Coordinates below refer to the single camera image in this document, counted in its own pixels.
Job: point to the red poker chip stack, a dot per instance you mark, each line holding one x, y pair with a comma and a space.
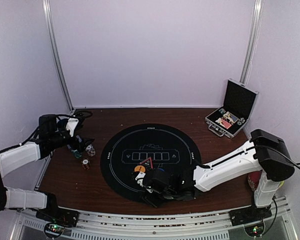
85, 164

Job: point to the red patterned bowl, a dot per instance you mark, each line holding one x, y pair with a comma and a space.
253, 179

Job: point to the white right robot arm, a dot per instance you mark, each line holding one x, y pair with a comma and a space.
264, 152

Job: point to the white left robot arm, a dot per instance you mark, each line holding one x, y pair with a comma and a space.
17, 156

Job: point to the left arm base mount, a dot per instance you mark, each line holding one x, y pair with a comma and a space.
63, 217

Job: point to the green 50 poker chip stack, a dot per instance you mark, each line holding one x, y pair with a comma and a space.
77, 154

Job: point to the aluminium left corner post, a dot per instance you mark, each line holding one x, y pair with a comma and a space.
46, 4

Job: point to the blue round blind button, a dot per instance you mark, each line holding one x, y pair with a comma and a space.
159, 170

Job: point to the aluminium right corner post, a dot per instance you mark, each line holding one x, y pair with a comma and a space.
252, 41

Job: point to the black round poker mat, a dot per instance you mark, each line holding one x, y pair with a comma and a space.
170, 149

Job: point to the red card deck in case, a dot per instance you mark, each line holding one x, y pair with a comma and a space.
224, 123

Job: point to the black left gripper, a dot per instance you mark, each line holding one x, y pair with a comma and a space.
74, 145

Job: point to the aluminium poker chip case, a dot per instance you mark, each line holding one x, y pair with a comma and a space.
238, 104

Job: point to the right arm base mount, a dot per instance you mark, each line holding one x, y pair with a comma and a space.
248, 215

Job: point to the orange round dealer button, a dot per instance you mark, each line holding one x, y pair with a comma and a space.
140, 168

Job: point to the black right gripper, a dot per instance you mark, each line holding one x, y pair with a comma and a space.
154, 202

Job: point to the aluminium corner post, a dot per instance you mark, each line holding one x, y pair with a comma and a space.
252, 41
46, 4

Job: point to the dark blue ceramic mug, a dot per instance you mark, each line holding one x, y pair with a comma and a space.
61, 124

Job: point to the aluminium front rail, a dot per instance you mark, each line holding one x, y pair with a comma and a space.
213, 225

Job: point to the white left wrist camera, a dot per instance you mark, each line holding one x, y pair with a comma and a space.
71, 125

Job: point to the red triangular button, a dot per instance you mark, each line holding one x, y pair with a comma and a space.
148, 163

